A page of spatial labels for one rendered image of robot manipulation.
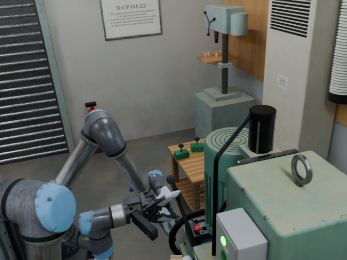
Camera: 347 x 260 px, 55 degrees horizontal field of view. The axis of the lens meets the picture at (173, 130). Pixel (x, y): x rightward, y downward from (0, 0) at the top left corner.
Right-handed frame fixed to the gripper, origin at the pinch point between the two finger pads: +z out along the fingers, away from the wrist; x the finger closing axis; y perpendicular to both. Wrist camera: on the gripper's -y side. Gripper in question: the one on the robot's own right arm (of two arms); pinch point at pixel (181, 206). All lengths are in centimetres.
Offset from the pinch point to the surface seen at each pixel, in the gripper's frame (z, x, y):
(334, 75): 124, 9, 75
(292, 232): 4, -49, -45
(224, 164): 6.6, -33.9, -14.6
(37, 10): -60, 22, 275
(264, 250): 1, -43, -44
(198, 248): -5.3, -22.9, -29.5
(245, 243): -3, -45, -43
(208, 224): 4.0, -8.3, -14.8
